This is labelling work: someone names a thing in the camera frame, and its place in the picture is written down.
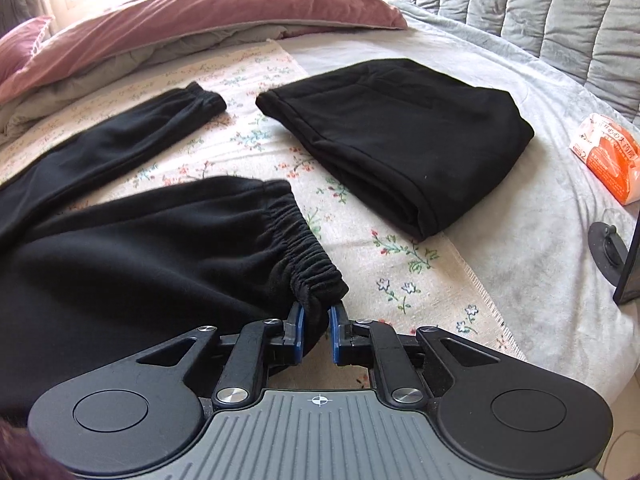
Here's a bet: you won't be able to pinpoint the black sweatpants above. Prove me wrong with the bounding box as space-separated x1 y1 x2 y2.
1 84 347 423

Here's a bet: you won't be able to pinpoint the floral bed sheet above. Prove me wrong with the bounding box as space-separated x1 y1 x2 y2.
1 41 518 389

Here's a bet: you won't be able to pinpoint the folded black garment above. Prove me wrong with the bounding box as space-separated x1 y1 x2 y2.
256 58 534 242

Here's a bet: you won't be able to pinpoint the black round stand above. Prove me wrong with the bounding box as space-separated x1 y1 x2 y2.
588 222 640 306

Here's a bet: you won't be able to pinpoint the orange white tissue pack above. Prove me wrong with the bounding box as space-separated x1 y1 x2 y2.
570 114 639 206

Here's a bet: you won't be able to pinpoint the pink grey duvet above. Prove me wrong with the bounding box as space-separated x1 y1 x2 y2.
1 0 407 145

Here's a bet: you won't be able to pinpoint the pink pillow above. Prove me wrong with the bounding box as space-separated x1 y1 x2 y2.
0 15 53 81

